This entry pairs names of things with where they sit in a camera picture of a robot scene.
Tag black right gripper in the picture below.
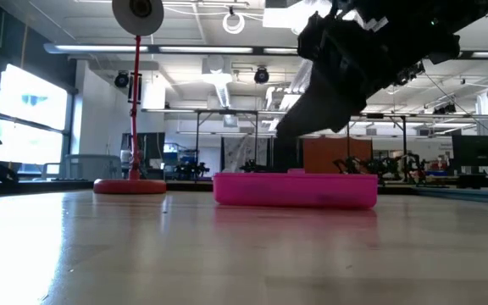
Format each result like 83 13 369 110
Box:
275 8 402 139

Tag pink plastic supply box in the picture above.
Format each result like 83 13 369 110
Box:
213 168 380 211

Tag orange partition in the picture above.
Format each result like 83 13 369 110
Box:
302 137 374 174

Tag black partition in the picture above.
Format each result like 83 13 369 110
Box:
272 136 303 173

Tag black ceiling spotlight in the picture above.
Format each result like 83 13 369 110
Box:
114 70 130 89
253 66 270 85

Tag long ceiling light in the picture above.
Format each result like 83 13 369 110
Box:
43 42 300 55

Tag red desk lamp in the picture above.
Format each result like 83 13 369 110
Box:
93 0 168 195

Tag grey bin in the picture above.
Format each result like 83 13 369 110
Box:
64 153 123 181

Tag large bright window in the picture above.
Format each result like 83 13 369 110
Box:
0 63 74 175

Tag black metal rack frame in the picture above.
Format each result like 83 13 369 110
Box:
195 108 260 181

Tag white cable coil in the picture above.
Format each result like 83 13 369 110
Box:
222 11 247 36

